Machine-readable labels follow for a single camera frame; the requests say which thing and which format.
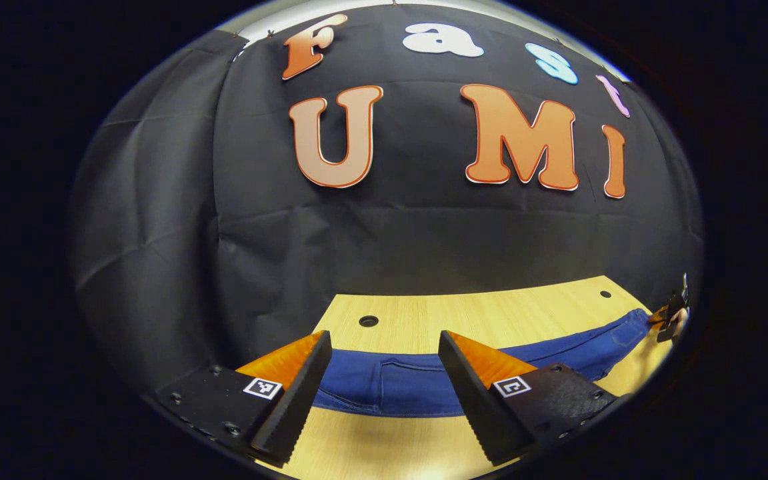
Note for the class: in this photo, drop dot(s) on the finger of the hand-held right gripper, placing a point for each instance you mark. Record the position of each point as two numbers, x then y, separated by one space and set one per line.
659 316

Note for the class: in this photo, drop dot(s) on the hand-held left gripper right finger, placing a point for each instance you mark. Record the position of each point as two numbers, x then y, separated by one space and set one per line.
477 406

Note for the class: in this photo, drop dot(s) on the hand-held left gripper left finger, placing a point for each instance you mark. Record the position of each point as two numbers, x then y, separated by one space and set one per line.
297 406

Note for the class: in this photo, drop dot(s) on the blue denim jeans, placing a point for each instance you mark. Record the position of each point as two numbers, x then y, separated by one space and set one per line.
397 386

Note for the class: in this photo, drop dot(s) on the row of small cloth clips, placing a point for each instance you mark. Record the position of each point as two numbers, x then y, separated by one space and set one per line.
269 32

